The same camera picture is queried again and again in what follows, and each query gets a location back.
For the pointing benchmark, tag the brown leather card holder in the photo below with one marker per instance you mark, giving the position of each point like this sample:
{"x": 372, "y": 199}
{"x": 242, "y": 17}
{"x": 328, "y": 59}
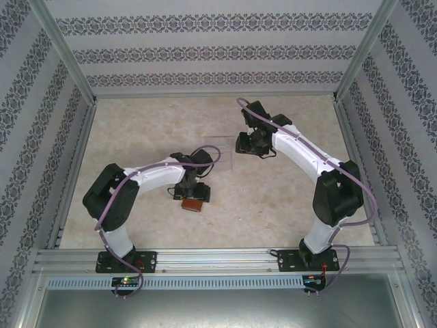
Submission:
{"x": 193, "y": 206}

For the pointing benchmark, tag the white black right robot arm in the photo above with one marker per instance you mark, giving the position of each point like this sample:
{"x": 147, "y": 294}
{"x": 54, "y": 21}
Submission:
{"x": 300, "y": 147}

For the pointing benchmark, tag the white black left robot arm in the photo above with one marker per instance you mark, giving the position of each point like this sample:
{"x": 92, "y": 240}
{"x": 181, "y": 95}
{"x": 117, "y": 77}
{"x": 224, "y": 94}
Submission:
{"x": 153, "y": 174}

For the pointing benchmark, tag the clear acrylic card stand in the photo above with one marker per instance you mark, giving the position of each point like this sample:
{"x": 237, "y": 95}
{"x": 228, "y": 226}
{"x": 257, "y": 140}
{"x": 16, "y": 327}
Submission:
{"x": 222, "y": 147}

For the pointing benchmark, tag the left controller board green light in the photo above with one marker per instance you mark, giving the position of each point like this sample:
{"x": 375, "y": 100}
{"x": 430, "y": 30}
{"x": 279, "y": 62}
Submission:
{"x": 124, "y": 282}

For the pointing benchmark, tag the grey metal front panel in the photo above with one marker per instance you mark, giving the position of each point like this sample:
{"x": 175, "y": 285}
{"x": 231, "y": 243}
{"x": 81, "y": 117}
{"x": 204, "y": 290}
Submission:
{"x": 218, "y": 311}

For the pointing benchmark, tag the right controller board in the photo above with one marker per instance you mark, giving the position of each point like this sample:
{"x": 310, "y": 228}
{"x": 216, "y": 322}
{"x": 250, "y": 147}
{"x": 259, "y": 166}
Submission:
{"x": 312, "y": 281}

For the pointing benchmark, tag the aluminium rear frame rail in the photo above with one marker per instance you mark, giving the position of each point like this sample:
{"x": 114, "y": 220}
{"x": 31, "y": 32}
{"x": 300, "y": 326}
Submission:
{"x": 215, "y": 95}

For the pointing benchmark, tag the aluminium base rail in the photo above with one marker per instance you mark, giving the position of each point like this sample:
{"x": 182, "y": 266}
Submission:
{"x": 211, "y": 261}

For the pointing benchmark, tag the aluminium right side rail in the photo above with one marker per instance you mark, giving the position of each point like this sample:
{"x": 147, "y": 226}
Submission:
{"x": 358, "y": 171}

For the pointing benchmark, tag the aluminium left side rail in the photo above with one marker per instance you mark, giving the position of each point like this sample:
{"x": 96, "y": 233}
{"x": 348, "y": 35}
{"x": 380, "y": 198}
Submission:
{"x": 73, "y": 174}

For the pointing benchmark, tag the aluminium right rear frame post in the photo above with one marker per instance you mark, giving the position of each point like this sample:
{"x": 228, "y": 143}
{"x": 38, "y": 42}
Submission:
{"x": 365, "y": 51}

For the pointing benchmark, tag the aluminium frame post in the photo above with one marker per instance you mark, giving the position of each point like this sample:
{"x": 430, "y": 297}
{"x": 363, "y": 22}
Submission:
{"x": 25, "y": 304}
{"x": 65, "y": 51}
{"x": 409, "y": 304}
{"x": 365, "y": 51}

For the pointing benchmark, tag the aluminium left rear frame post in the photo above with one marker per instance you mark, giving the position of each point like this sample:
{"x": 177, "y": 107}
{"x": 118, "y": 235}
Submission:
{"x": 65, "y": 51}

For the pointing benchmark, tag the aluminium left front frame post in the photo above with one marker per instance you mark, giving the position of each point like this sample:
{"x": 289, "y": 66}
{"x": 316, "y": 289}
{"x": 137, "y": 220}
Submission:
{"x": 25, "y": 304}

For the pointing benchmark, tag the aluminium right front frame post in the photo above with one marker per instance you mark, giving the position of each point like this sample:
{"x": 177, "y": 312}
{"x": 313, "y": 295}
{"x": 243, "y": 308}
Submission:
{"x": 409, "y": 304}

